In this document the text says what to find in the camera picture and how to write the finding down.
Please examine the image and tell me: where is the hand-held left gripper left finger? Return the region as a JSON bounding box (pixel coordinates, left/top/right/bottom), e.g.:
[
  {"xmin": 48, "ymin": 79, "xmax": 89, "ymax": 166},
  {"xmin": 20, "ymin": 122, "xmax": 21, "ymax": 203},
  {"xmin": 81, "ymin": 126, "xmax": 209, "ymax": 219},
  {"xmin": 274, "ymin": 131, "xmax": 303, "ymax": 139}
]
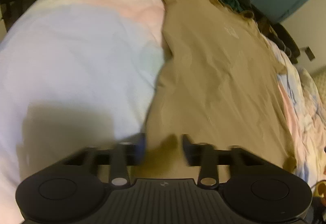
[{"xmin": 61, "ymin": 133, "xmax": 147, "ymax": 189}]

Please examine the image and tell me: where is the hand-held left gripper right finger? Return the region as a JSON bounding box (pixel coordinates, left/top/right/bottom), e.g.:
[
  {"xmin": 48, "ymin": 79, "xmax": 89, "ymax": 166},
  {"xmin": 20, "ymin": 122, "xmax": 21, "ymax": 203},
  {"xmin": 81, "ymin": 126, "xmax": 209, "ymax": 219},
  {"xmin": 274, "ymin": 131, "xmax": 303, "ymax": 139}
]
[{"xmin": 182, "ymin": 134, "xmax": 265, "ymax": 187}]

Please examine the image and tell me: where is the tan printed t-shirt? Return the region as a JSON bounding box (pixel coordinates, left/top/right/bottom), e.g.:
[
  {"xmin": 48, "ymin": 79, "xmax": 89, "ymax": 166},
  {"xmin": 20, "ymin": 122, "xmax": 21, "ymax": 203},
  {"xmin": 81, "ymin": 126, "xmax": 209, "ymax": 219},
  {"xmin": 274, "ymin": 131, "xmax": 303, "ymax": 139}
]
[{"xmin": 123, "ymin": 0, "xmax": 297, "ymax": 181}]

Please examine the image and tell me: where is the pastel tie-dye duvet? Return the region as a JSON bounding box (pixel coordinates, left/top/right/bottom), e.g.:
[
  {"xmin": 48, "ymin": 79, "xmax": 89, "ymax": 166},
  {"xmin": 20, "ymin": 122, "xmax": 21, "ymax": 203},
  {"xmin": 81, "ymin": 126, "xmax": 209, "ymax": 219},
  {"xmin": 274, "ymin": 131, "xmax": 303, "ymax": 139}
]
[{"xmin": 0, "ymin": 0, "xmax": 326, "ymax": 224}]

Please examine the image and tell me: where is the patterned beige cushion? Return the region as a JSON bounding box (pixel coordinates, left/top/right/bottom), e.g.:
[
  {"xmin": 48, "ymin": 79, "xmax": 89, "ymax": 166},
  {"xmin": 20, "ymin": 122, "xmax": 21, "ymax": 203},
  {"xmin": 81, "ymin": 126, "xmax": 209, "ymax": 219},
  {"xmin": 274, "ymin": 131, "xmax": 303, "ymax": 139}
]
[{"xmin": 312, "ymin": 66, "xmax": 326, "ymax": 102}]

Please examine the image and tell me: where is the black wall socket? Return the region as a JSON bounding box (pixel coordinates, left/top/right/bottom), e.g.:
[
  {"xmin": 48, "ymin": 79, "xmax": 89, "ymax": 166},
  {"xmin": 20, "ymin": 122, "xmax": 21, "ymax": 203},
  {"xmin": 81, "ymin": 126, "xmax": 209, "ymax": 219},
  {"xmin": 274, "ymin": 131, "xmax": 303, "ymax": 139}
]
[{"xmin": 302, "ymin": 46, "xmax": 316, "ymax": 61}]

